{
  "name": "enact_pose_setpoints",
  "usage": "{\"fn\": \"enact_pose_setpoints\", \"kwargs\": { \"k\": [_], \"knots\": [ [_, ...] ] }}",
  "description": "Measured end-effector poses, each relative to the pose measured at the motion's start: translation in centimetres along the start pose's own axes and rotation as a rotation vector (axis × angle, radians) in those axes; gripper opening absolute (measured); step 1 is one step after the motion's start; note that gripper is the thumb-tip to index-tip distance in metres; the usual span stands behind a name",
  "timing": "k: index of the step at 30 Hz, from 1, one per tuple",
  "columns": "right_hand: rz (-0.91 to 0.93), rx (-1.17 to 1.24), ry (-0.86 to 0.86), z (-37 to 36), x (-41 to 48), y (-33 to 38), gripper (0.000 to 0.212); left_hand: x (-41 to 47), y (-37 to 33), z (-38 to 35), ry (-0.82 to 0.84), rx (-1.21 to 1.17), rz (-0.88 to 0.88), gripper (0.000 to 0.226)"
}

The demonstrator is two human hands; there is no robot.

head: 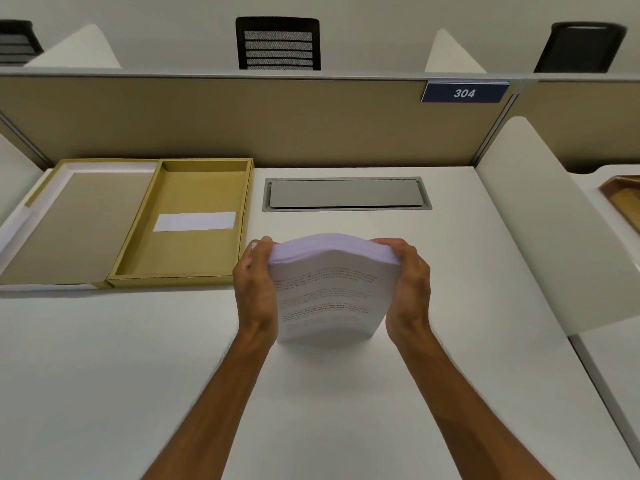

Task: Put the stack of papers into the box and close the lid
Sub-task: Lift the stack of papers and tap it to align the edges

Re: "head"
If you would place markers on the yellow patterned box lid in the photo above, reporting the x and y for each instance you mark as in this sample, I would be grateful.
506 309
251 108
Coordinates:
80 229

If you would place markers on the wide beige partition panel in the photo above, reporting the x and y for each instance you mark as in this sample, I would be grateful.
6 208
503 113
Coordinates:
275 119

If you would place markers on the brown gold-trimmed box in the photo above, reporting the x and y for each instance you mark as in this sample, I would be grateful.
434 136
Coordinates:
625 199

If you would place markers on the blue number sign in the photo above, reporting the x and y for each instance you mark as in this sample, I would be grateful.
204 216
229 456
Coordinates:
465 92

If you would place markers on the white paper strip label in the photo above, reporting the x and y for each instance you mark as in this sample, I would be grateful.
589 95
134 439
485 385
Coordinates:
195 221

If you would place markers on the person's left hand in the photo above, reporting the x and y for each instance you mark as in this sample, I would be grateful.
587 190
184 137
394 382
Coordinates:
255 294

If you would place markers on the black slatted mesh chair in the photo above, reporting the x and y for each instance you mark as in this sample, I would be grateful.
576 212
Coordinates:
17 27
277 24

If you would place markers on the person's right hand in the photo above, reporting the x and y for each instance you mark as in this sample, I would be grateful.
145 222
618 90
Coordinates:
412 294

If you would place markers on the black solid-back chair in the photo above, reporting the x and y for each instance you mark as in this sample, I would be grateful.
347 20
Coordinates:
577 49

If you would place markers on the person's left forearm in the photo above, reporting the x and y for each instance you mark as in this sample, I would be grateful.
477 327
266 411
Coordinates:
215 419

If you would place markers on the yellow cardboard box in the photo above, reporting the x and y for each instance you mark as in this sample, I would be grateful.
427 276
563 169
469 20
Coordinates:
185 254

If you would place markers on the grey partition post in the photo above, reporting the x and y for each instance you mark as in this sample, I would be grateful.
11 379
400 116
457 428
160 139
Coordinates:
492 129
25 139

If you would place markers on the stack of white printed papers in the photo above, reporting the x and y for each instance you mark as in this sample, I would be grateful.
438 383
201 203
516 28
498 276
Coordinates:
325 294

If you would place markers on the person's right forearm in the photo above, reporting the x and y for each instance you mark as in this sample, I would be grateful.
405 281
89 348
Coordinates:
465 419

